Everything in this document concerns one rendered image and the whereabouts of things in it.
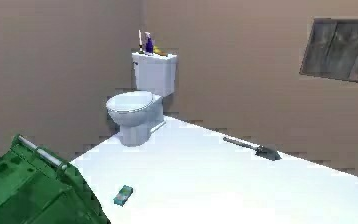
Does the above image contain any white toilet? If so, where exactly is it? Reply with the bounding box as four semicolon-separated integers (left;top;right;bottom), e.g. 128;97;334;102
105;51;179;148

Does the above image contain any yellow cloth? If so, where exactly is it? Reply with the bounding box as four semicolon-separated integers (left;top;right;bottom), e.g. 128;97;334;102
153;45;168;57

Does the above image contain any purple spray bottle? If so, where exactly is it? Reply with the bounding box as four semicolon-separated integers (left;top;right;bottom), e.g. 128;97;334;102
144;31;155;55

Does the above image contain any grey toilet brush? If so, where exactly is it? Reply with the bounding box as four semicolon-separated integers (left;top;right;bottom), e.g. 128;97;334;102
222;136;282;162

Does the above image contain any teal sponge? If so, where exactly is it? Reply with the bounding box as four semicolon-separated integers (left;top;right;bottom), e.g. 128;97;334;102
113;185;134;207

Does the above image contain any green wheeled bin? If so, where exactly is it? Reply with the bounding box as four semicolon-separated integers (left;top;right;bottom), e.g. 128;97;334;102
0;133;112;224

